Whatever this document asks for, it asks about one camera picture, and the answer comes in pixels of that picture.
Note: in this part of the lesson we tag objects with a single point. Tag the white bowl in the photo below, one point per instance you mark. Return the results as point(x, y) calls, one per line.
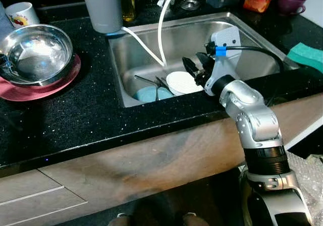
point(181, 83)

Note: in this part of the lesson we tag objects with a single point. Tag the teal plate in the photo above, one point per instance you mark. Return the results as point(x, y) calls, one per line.
point(144, 95)

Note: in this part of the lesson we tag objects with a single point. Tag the stainless steel bowl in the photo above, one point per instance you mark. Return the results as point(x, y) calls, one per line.
point(38, 54)

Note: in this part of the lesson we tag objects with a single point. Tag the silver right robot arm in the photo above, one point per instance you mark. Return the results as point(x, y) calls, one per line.
point(257, 125)

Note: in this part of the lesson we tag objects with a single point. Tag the metal fork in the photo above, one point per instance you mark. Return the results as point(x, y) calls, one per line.
point(162, 86)

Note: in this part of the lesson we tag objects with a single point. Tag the stainless steel sink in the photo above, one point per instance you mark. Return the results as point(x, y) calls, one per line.
point(242, 39)

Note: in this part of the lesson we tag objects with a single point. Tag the round metal drain cover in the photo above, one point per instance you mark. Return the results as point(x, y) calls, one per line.
point(190, 5)

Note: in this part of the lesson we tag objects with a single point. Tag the yellow oil bottle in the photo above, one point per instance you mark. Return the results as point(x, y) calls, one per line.
point(128, 4)

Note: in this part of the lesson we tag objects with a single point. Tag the green sponge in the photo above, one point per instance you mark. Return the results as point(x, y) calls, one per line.
point(306, 56)

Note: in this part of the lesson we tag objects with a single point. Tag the brown cabinet front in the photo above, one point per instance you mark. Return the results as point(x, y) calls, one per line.
point(151, 165)

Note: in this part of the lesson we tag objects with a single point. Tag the purple cup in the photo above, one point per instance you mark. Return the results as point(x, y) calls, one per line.
point(290, 2)

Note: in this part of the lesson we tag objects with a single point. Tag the tall grey container red label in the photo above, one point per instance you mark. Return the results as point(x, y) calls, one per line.
point(102, 9)

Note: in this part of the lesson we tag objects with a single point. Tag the black appliance white trim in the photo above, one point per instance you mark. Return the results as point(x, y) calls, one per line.
point(313, 141)

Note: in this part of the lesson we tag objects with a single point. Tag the pink plate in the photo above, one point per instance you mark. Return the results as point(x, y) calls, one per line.
point(60, 87)

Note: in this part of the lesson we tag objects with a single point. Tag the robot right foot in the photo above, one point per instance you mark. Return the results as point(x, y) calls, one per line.
point(196, 220)

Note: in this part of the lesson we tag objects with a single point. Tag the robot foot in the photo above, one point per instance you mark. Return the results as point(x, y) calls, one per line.
point(196, 220)
point(121, 220)

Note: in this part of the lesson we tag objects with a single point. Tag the clear bubble wrap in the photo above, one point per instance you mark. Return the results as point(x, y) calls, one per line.
point(310, 185)

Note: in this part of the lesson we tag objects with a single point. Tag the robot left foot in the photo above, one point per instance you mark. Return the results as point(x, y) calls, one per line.
point(121, 220)

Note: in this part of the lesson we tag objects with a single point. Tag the white printed mug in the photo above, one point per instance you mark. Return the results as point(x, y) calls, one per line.
point(22, 15)

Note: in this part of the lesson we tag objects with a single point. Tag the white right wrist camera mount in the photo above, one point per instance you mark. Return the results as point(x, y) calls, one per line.
point(227, 64)

